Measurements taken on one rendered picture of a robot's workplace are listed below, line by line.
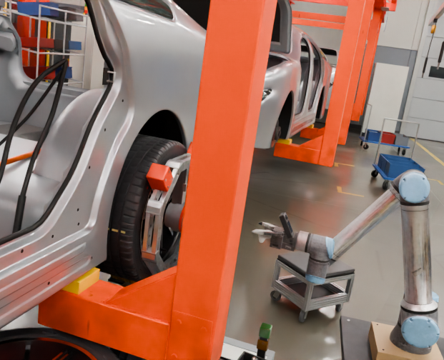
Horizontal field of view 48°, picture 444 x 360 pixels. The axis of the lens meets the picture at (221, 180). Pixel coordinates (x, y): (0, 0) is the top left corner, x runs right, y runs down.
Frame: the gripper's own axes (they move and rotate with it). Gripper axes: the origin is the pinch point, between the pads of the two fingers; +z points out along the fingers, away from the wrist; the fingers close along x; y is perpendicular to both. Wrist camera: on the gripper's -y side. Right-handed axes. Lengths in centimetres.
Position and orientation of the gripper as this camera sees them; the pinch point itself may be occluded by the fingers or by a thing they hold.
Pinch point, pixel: (255, 226)
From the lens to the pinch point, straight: 233.1
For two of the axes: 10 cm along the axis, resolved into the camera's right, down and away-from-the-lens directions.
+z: -9.4, -2.0, 2.7
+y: -1.4, 9.6, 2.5
